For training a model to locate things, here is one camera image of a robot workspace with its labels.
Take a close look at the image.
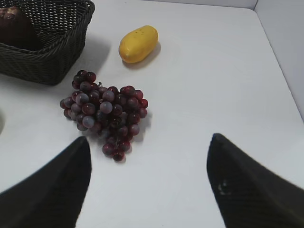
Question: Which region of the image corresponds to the dark red apple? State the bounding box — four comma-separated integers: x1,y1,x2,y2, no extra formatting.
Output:
0,6,42,51

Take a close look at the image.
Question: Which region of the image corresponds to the orange yellow mango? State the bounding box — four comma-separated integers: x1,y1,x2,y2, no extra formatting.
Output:
118,25,159,64

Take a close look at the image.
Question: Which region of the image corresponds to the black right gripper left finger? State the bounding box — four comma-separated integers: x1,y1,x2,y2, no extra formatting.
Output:
0,136,92,228

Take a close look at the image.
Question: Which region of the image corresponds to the purple red grape bunch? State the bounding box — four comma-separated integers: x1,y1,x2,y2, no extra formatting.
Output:
60,70,149,162

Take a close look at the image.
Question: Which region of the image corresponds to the dark brown wicker basket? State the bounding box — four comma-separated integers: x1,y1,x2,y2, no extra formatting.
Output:
0,0,95,85

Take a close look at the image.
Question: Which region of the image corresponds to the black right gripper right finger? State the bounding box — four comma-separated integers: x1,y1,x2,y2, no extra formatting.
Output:
207,133,304,228

